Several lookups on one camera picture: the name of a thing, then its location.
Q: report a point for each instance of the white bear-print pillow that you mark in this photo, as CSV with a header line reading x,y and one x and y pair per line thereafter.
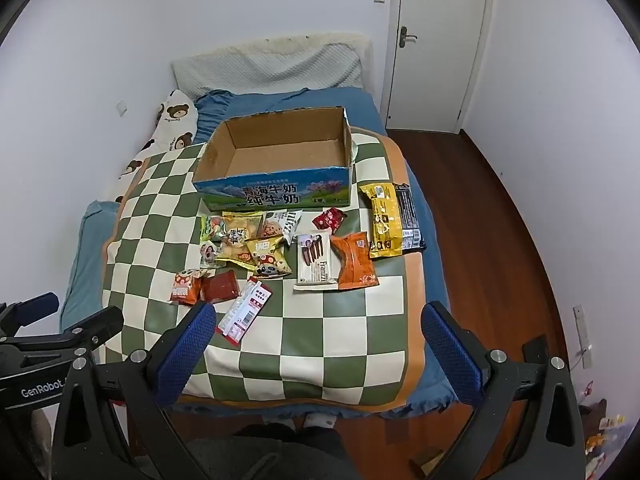
x,y
172,120

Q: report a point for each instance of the red-brown snack packet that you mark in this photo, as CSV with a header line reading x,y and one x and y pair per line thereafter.
x,y
221,286

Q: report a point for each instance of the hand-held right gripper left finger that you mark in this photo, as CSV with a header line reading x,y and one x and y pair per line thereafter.
x,y
189,347

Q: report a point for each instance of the white cookie packet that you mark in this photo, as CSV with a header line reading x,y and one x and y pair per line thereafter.
x,y
280,226

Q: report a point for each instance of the white door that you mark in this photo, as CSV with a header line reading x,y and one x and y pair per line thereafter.
x,y
440,60

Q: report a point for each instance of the colourful clutter pile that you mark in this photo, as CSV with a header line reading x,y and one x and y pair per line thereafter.
x,y
602,425

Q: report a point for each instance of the white wall strip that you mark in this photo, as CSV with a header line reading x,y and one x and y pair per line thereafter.
x,y
582,335

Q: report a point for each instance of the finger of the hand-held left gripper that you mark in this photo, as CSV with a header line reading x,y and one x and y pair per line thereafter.
x,y
102,322
42,304

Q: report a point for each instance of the white chocolate wafer packet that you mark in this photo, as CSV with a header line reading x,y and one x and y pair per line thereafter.
x,y
315,262

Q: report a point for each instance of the cardboard box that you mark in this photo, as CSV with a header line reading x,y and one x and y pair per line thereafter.
x,y
275,160

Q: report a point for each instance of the green white candy packet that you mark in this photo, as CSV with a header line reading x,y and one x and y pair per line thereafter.
x,y
211,227

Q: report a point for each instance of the white textured pillow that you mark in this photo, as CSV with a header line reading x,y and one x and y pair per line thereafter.
x,y
270,67

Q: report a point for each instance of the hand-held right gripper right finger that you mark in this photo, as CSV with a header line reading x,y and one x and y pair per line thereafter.
x,y
450,355

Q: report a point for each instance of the long white red packet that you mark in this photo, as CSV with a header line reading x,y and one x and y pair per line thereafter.
x,y
246,312

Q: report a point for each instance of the yellow panda snack packet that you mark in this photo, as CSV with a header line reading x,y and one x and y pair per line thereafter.
x,y
270,260

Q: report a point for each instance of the black snack packet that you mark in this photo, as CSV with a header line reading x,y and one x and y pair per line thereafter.
x,y
411,215

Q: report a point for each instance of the white wall socket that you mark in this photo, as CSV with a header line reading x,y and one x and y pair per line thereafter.
x,y
121,108

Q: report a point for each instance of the green white checkered blanket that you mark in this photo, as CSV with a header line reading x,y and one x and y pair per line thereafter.
x,y
320,340

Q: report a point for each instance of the large yellow snack packet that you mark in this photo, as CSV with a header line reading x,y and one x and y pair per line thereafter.
x,y
384,220

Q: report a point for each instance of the cream fluffy blanket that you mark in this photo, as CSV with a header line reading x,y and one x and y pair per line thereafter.
x,y
350,39

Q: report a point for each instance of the yellow cracker packet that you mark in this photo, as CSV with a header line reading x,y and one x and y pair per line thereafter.
x,y
240,240

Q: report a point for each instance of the small white portrait packet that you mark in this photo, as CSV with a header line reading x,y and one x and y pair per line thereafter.
x,y
210,255

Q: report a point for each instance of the orange mushroom snack packet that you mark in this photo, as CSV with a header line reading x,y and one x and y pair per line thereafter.
x,y
186,287

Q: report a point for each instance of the small red snack packet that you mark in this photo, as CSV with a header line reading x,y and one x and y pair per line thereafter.
x,y
329,220

